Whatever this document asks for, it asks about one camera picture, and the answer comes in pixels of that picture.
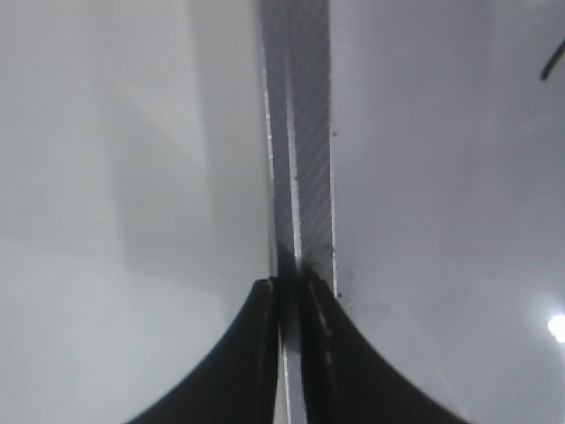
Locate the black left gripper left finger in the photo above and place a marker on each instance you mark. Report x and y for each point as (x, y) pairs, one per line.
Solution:
(237, 381)

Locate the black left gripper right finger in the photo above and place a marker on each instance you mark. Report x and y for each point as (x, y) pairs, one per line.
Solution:
(345, 380)

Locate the white whiteboard with grey frame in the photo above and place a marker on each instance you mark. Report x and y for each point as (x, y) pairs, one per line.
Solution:
(417, 160)

